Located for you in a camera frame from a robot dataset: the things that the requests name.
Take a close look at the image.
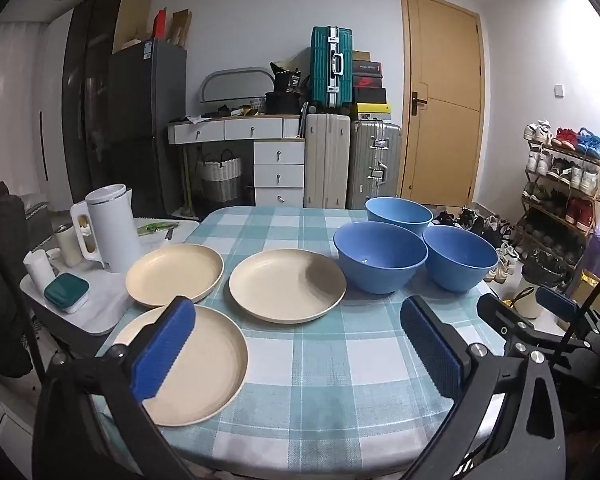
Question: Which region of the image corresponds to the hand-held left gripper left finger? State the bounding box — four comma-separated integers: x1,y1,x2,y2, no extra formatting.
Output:
32,296,197,480

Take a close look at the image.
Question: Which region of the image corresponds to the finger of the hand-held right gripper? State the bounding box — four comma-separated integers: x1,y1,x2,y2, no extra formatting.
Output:
476,294,581,358
535,285,600,346

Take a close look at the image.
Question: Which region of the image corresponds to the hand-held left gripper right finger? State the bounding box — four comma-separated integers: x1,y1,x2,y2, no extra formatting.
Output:
400,296,567,480

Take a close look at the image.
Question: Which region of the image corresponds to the beige round plate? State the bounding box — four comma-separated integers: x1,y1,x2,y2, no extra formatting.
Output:
125,244,225,309
114,305,249,427
229,249,347,324

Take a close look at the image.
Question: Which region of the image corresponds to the blue bowl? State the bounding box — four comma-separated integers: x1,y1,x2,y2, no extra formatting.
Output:
422,225,499,292
365,196,434,238
333,221,429,295

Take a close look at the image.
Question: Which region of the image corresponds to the white bin with black liner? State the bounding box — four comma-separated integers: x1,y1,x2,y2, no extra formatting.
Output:
517,250,566,319

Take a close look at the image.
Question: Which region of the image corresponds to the marble top side table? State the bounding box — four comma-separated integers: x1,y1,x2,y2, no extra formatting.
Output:
20,217,201,356

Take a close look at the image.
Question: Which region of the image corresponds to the metal shoe rack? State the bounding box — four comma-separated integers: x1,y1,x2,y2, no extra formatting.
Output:
522,132,600,271

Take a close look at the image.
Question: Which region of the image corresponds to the scattered shoes group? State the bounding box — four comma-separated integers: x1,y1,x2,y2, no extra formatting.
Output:
432,207,520,282

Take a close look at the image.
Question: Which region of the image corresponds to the teal checked tablecloth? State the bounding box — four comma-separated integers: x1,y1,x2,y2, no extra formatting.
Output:
95,205,511,466

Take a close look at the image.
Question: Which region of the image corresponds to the teal lid food container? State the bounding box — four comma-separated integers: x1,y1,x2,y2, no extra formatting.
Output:
44,273,90,314

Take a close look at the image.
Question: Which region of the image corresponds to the shelved shoes group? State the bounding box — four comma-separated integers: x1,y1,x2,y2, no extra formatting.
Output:
523,120,600,261

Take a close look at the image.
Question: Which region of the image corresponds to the white electric kettle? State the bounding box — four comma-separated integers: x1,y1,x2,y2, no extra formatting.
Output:
70,184,142,273

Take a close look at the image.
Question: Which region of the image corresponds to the glass jar with cream contents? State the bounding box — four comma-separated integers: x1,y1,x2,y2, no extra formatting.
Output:
55,223,83,267

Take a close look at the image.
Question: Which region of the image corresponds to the white tissue roll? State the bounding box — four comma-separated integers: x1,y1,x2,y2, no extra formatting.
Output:
23,249,56,296

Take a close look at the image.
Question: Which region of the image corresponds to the woven laundry basket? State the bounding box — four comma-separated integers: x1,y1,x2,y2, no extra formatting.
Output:
196,150,243,204

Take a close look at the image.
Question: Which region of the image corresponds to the dark jacket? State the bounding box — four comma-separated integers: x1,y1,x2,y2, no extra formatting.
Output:
0,182,36,378

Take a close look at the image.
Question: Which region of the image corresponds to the silver suitcase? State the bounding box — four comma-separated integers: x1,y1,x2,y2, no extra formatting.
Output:
349,120,402,209

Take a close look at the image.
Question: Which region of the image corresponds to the white vanity desk with drawers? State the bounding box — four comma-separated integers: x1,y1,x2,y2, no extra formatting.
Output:
168,115,306,208

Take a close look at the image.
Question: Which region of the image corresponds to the wooden door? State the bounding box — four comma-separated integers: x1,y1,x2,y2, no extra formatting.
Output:
399,0,483,208

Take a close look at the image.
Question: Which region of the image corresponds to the dark grey refrigerator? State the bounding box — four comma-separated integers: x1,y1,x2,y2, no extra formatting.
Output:
107,40,187,216

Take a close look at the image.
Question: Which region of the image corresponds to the beige suitcase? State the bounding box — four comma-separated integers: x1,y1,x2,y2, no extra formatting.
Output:
304,113,352,209

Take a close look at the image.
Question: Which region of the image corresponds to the white wardrobe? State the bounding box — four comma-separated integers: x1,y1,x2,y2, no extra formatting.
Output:
30,10,75,211

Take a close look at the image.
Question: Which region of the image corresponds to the black fabric bag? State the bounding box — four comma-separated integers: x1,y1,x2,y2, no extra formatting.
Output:
265,91,301,116

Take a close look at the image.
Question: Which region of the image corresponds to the oval mirror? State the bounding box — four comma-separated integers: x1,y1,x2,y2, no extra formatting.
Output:
200,66,276,106

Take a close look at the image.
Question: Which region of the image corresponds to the dark tall wardrobe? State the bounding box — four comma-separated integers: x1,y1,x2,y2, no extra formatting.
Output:
62,0,141,206

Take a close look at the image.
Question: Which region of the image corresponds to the black paper bag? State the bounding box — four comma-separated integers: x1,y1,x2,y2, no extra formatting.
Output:
270,62,308,96

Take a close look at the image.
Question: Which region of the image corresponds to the teal suitcase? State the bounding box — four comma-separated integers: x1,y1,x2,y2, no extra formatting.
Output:
309,26,353,109

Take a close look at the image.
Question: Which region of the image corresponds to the small cardboard box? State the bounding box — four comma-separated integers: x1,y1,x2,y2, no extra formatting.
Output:
169,9,192,48

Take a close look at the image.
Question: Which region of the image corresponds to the flat cardboard sheet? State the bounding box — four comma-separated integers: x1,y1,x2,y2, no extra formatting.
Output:
112,0,153,53

